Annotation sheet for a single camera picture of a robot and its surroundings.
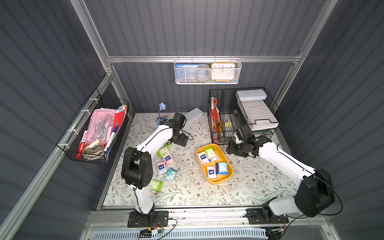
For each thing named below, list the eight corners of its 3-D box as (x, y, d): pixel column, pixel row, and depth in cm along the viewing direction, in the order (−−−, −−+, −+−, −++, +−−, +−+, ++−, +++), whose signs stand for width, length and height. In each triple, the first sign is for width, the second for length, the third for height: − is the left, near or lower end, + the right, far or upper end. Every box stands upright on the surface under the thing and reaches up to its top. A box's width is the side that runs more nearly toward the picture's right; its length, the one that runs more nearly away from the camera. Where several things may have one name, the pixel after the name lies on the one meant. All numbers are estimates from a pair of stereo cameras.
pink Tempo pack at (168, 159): (167, 166, 93) (167, 164, 91) (163, 158, 97) (162, 156, 95) (174, 163, 95) (174, 161, 93) (169, 154, 98) (169, 152, 97)
